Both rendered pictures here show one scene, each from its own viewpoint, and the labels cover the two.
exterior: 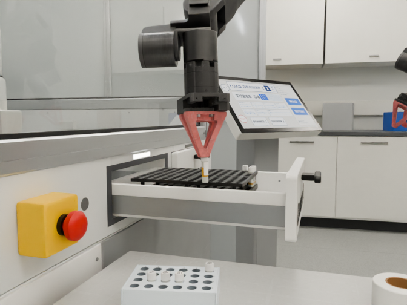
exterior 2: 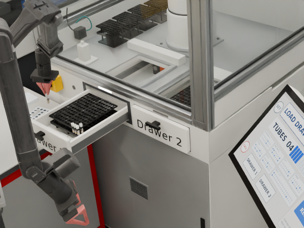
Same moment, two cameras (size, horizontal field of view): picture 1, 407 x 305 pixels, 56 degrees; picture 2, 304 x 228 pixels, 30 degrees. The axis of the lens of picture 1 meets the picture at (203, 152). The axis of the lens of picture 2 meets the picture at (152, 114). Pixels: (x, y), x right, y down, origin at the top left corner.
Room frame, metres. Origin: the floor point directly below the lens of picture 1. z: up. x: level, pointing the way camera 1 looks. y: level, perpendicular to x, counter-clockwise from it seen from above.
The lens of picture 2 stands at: (1.98, -1.60, 2.13)
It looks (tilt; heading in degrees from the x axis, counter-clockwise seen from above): 33 degrees down; 118
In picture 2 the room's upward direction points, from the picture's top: 5 degrees counter-clockwise
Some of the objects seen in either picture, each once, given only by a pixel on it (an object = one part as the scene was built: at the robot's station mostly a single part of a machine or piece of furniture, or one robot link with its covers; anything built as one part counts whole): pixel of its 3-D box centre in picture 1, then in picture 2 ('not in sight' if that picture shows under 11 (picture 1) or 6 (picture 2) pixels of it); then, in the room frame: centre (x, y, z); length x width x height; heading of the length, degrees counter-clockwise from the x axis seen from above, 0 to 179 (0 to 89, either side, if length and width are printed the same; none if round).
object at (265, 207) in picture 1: (194, 191); (86, 116); (0.79, 0.02, 0.86); 0.40 x 0.26 x 0.06; 73
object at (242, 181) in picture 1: (246, 178); (64, 121); (0.76, -0.09, 0.90); 0.18 x 0.02 x 0.01; 163
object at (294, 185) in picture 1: (296, 192); (46, 138); (0.73, -0.18, 0.87); 0.29 x 0.02 x 0.11; 163
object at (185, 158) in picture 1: (192, 166); (159, 128); (1.13, 0.03, 0.87); 0.29 x 0.02 x 0.11; 163
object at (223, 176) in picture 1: (198, 189); (84, 116); (0.79, 0.01, 0.87); 0.22 x 0.18 x 0.06; 73
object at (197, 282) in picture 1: (173, 290); (36, 118); (0.51, 0.04, 0.78); 0.12 x 0.08 x 0.04; 85
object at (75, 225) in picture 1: (72, 225); not in sight; (0.50, 0.17, 0.88); 0.04 x 0.03 x 0.04; 163
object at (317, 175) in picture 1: (311, 177); (39, 135); (0.73, -0.21, 0.91); 0.07 x 0.04 x 0.01; 163
